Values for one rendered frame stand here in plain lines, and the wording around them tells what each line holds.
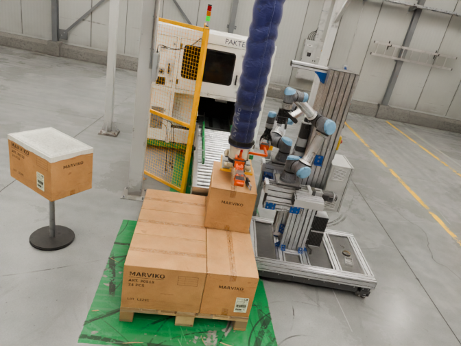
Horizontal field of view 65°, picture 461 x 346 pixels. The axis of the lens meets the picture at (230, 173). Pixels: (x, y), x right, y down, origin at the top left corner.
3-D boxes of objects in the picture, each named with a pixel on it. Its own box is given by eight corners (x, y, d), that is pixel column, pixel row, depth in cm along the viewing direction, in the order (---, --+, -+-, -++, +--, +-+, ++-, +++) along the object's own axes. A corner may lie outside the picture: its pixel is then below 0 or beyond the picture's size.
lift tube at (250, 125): (227, 138, 330) (250, 16, 289) (250, 141, 333) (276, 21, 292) (228, 146, 310) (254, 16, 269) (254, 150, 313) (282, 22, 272)
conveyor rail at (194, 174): (194, 133, 595) (195, 122, 588) (197, 133, 596) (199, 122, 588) (189, 202, 386) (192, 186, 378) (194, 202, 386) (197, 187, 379)
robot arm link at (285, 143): (287, 154, 360) (291, 141, 355) (275, 149, 365) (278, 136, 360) (291, 151, 370) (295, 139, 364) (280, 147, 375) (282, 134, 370)
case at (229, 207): (207, 195, 376) (213, 160, 360) (245, 201, 379) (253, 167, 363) (204, 226, 321) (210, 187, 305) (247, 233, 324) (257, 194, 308)
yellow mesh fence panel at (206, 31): (135, 177, 502) (149, 15, 418) (140, 176, 510) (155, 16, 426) (182, 202, 463) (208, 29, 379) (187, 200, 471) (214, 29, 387)
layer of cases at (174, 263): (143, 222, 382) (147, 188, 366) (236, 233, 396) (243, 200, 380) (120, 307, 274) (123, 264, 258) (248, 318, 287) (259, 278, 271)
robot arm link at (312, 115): (320, 117, 316) (289, 82, 287) (328, 121, 307) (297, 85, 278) (312, 127, 317) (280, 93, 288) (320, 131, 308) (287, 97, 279)
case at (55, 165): (9, 176, 325) (7, 134, 309) (51, 165, 357) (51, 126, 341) (51, 202, 299) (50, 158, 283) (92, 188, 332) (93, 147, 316)
